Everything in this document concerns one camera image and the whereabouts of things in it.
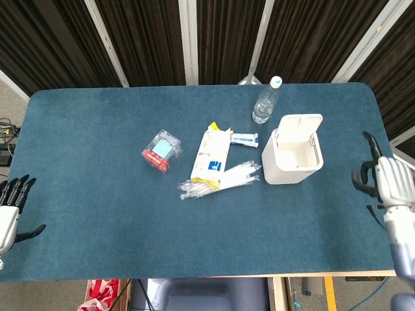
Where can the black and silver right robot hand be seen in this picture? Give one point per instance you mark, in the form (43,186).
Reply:
(394,181)

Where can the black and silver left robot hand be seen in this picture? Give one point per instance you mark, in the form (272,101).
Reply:
(8,223)

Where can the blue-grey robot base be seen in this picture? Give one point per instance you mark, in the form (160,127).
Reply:
(210,296)

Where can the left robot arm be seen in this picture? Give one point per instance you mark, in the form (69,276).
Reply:
(1,263)

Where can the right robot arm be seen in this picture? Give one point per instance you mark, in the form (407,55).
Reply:
(403,259)

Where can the blue felt table cover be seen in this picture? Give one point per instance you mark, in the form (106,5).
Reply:
(97,210)

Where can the white trash bin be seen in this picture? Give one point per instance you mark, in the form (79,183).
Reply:
(285,171)

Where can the red and white bag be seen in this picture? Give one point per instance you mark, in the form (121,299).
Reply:
(100,291)

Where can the clear plastic water bottle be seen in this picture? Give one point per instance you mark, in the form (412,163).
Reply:
(264,103)

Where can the bundle of wrapped clear straws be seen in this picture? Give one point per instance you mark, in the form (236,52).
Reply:
(240,175)

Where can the white and blue snack bar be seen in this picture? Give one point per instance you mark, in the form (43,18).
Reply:
(244,140)

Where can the clear box with red toy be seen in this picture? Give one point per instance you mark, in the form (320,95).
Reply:
(160,152)

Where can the white pack with yellow stripe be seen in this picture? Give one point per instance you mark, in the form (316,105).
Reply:
(210,155)

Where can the dark brown curtain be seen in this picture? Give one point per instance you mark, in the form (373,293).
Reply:
(146,39)

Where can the white frame post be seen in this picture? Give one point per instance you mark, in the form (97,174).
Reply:
(369,39)
(107,45)
(188,42)
(259,42)

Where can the wooden frame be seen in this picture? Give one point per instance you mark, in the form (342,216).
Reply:
(275,294)

